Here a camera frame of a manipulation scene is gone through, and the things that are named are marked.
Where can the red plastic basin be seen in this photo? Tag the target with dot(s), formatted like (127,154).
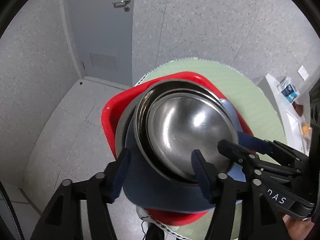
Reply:
(113,115)

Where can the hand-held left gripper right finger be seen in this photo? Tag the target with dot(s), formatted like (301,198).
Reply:
(200,175)

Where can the door vent grille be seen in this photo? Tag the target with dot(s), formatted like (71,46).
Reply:
(103,61)

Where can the green and white lace tablecloth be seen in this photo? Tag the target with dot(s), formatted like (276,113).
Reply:
(250,97)

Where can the brown cloth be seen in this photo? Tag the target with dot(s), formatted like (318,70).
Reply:
(298,109)

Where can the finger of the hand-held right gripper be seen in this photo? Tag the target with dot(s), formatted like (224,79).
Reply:
(235,152)
(252,143)

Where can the white sink basin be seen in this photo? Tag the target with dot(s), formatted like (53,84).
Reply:
(295,130)

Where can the medium steel bowl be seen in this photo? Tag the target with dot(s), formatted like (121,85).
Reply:
(138,125)

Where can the white wall socket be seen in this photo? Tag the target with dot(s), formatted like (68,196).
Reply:
(304,72)

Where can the blue tissue packet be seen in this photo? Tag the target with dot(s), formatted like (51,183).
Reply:
(288,90)

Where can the large steel bowl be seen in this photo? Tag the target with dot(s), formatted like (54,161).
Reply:
(121,130)

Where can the blue plastic bowl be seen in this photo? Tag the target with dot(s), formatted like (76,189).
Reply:
(162,195)

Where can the grey door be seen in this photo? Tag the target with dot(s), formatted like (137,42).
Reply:
(100,30)

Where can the small steel bowl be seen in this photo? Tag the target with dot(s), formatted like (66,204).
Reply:
(148,127)
(187,130)

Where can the person's right hand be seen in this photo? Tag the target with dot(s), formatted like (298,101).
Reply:
(298,228)

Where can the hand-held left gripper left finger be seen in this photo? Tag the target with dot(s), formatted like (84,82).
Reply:
(120,175)

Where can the white vanity counter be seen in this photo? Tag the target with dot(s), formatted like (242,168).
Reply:
(272,87)

